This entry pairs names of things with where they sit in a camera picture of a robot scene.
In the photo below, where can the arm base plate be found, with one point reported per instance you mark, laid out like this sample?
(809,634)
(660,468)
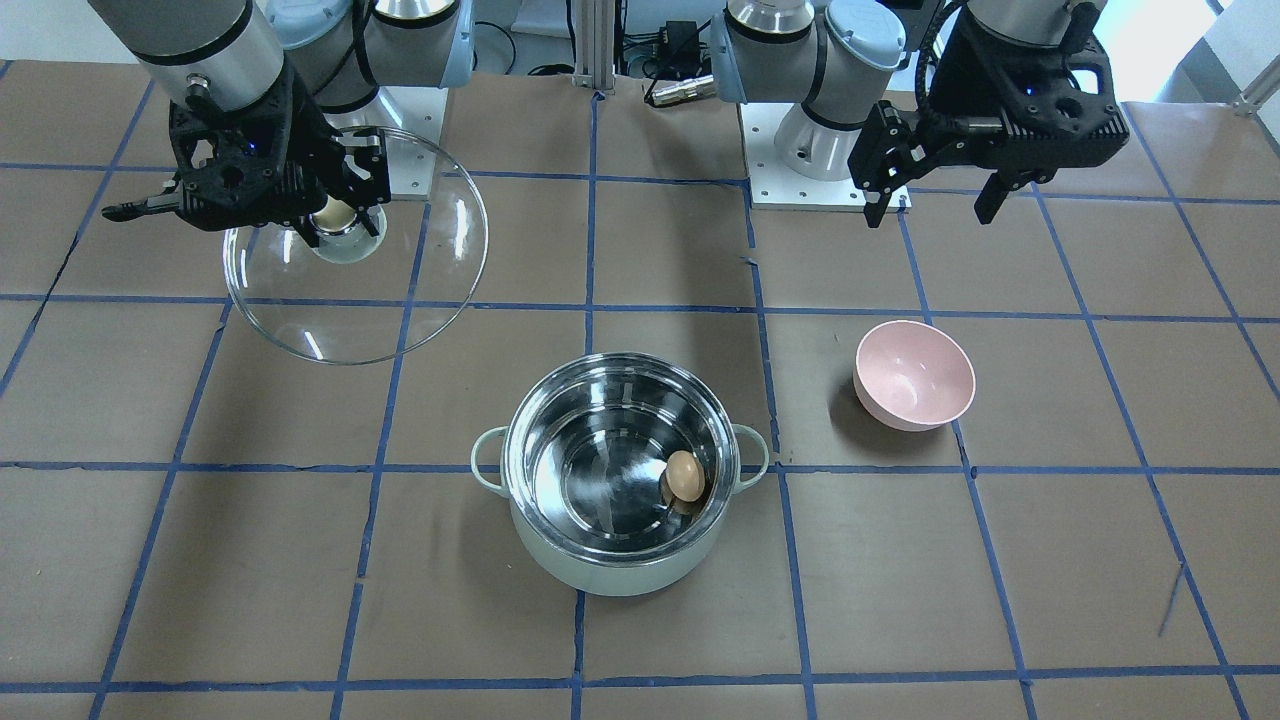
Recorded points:
(417,114)
(795,163)

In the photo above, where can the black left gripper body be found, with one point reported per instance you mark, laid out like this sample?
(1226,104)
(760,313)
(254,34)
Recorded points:
(958,82)

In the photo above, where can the pale green electric pot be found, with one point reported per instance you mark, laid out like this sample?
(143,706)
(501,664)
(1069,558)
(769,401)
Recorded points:
(581,465)

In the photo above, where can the aluminium frame post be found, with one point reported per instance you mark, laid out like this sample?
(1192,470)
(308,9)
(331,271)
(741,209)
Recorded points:
(594,38)

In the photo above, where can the pink bowl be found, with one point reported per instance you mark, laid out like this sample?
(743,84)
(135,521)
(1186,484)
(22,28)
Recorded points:
(912,376)

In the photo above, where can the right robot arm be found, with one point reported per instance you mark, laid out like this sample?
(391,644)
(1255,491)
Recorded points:
(253,90)

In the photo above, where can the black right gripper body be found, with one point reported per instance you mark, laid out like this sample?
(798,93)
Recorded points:
(312,125)

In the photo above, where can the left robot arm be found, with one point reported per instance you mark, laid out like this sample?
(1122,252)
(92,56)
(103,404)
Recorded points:
(838,61)

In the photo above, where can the glass pot lid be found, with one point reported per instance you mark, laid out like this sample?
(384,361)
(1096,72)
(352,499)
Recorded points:
(351,288)

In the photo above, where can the silver cylindrical connector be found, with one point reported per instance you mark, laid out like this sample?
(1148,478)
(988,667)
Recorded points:
(680,92)

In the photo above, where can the brown egg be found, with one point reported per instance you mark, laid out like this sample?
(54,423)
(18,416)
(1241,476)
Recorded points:
(685,478)

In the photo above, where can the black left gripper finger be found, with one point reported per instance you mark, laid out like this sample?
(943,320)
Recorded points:
(992,196)
(876,205)

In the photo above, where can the black power adapter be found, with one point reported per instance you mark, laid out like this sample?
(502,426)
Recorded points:
(678,42)

